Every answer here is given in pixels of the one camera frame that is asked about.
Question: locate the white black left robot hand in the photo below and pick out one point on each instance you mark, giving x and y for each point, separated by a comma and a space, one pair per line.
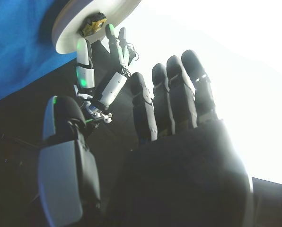
178, 177

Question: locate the yellow toy car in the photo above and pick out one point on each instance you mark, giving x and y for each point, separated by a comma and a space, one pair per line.
93, 24

